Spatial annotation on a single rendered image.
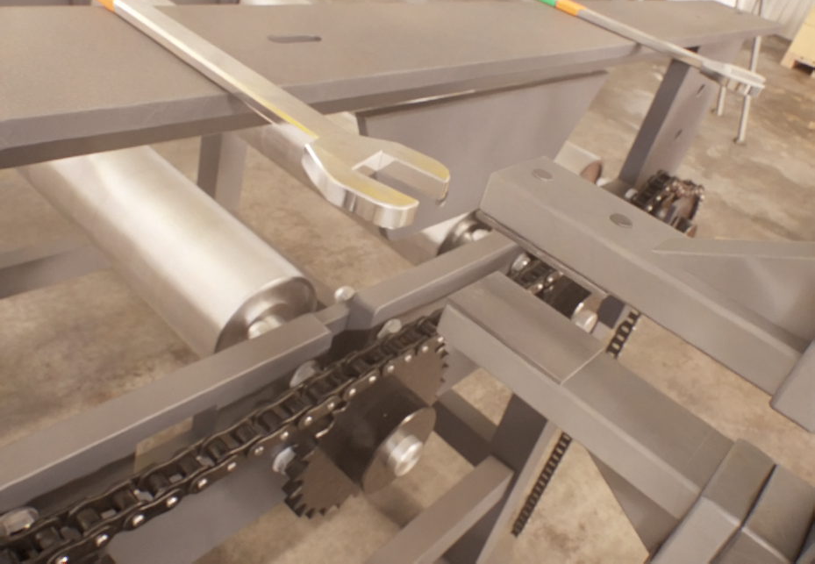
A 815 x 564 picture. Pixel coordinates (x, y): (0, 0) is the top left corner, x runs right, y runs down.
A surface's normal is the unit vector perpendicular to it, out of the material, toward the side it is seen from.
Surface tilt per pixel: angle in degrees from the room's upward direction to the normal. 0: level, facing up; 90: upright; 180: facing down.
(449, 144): 90
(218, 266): 31
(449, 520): 0
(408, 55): 0
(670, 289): 90
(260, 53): 0
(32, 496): 90
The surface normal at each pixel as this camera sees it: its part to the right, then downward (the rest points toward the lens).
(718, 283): -0.65, 0.26
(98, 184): -0.31, -0.36
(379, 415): -0.07, -0.62
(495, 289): 0.25, -0.82
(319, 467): 0.72, 0.51
